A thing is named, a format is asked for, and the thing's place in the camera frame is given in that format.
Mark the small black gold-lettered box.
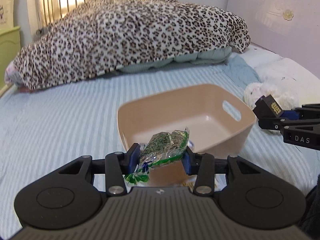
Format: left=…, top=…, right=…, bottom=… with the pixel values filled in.
left=253, top=95, right=284, bottom=119

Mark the beige plastic storage basket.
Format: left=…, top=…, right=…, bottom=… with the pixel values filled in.
left=117, top=83, right=258, bottom=186

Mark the teal checked quilt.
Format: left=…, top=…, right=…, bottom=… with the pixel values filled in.
left=120, top=46, right=232, bottom=74

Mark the white pillow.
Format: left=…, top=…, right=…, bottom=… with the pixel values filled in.
left=240, top=45, right=320, bottom=105

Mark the white fluffy plush toy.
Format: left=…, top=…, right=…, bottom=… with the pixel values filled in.
left=244, top=82, right=299, bottom=110

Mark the green dried herb packet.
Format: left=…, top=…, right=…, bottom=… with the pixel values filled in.
left=124, top=128, right=190, bottom=185

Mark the pink headboard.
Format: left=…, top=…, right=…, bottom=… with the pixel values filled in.
left=227, top=0, right=320, bottom=76

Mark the green plastic storage bin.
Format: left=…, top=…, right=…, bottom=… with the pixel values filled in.
left=0, top=26, right=21, bottom=89

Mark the leopard print blanket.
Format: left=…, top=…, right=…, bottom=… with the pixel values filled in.
left=4, top=0, right=251, bottom=90

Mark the cream plastic storage bin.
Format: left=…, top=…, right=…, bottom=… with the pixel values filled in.
left=0, top=0, right=14, bottom=30

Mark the floral fabric scrunchie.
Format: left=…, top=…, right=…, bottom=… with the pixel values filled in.
left=178, top=175, right=223, bottom=191

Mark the striped light blue bedsheet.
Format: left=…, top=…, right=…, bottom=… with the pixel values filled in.
left=0, top=52, right=313, bottom=238

